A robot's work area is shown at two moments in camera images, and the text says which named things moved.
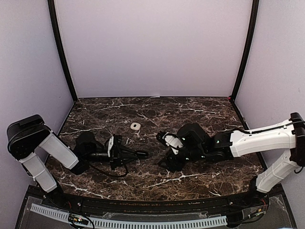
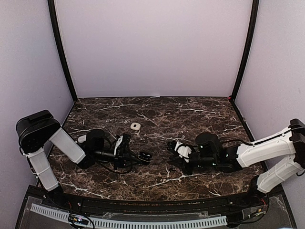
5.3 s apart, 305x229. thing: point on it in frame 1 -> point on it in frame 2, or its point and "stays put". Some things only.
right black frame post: [255, 7] stays put
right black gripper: [173, 164] -> [180, 163]
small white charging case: [135, 126] stays put
